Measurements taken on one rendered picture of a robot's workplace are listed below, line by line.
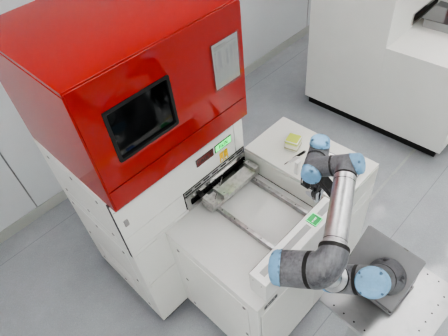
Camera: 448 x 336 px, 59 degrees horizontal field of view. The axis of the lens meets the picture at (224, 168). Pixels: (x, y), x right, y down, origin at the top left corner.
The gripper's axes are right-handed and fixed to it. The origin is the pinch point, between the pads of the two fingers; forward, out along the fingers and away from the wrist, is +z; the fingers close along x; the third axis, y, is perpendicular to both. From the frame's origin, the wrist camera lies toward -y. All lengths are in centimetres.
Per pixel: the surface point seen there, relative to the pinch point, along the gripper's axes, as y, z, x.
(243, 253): 20.2, 28.7, 28.5
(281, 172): 31.8, 16.3, -15.3
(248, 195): 42, 29, 0
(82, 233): 164, 111, 63
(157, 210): 59, 10, 46
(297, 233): 2.2, 14.9, 10.9
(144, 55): 54, -69, 34
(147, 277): 59, 51, 64
